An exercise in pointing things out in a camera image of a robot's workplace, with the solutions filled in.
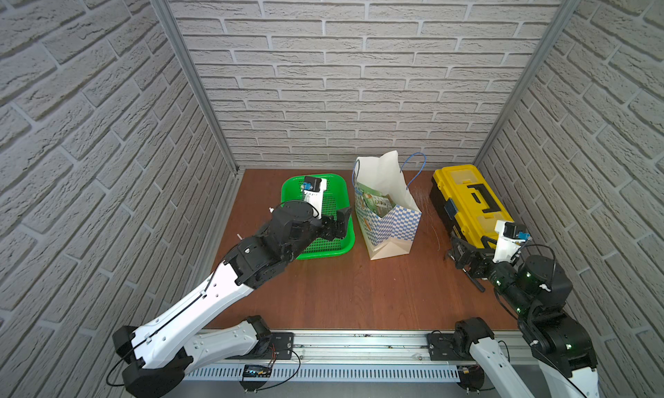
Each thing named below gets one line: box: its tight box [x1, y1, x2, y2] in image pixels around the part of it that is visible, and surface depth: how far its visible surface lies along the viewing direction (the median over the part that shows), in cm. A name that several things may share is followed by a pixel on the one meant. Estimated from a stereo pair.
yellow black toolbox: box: [428, 164, 514, 249], surface depth 91 cm
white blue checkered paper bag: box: [351, 150, 426, 261], surface depth 89 cm
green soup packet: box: [354, 181, 396, 218], surface depth 99 cm
